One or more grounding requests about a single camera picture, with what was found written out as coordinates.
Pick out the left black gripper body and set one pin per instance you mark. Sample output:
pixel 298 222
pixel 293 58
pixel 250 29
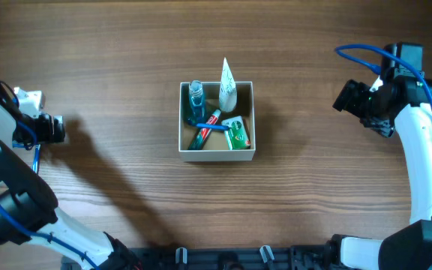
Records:
pixel 56 128

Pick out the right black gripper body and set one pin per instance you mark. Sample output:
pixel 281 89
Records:
pixel 349 97

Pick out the blue white toothbrush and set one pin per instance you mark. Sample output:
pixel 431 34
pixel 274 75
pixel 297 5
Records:
pixel 36 159

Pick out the green Dettol soap bar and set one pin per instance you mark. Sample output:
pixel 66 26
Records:
pixel 236 135

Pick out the white lotion tube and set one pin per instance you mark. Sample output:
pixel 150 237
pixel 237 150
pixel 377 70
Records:
pixel 228 91

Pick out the blue mouthwash bottle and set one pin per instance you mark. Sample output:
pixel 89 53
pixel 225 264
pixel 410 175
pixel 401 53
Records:
pixel 197 101

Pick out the teal toothpaste tube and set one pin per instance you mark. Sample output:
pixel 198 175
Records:
pixel 203 134

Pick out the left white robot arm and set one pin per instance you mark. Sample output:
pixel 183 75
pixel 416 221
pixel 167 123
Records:
pixel 29 209

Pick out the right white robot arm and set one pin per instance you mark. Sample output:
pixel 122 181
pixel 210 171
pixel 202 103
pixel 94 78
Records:
pixel 398 106

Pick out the white cardboard box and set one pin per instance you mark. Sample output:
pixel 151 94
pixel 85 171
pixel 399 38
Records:
pixel 216 147

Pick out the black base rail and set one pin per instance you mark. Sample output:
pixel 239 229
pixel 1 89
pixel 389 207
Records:
pixel 288 258

